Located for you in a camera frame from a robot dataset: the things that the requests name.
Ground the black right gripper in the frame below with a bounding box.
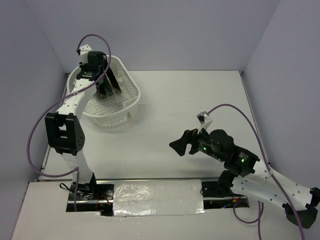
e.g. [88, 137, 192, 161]
[168, 123, 224, 162]

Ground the beige plate with dark rim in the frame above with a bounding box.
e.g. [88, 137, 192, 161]
[95, 83, 104, 98]

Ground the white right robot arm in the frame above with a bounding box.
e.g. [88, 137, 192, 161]
[169, 129, 320, 229]

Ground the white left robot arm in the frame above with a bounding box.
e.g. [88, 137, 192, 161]
[44, 51, 108, 200]

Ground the black plate in rack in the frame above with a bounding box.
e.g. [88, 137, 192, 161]
[107, 68, 122, 93]

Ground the teal plate in rack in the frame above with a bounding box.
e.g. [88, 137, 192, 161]
[101, 74, 114, 99]

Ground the white plastic dish rack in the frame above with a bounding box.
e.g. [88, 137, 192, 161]
[67, 50, 141, 128]

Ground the silver foil tape sheet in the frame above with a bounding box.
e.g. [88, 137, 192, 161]
[112, 179, 205, 217]

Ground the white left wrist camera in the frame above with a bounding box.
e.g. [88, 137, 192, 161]
[76, 44, 92, 64]

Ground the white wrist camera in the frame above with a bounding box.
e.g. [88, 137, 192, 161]
[76, 44, 92, 64]
[196, 111, 213, 135]

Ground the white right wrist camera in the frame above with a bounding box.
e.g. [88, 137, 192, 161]
[196, 111, 213, 135]

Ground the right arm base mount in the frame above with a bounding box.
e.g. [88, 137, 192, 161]
[200, 181, 250, 210]

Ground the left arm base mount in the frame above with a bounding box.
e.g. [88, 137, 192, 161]
[59, 182, 115, 217]

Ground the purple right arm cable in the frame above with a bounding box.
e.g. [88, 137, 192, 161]
[205, 103, 310, 240]

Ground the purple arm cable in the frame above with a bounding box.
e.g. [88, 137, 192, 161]
[26, 34, 113, 211]
[205, 103, 310, 240]

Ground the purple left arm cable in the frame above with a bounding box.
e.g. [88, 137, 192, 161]
[26, 34, 113, 211]

